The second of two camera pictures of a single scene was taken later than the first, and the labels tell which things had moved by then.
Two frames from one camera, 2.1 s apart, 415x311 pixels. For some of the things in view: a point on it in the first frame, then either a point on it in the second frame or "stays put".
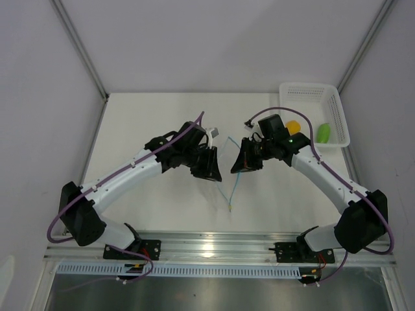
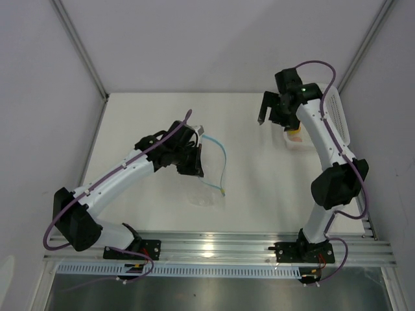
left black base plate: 148,248 stays put
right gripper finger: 250,157 to 270,100
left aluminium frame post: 56,6 stays put
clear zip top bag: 225,159 to 207,192
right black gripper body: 266,148 to 283,116
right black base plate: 299,252 stays put
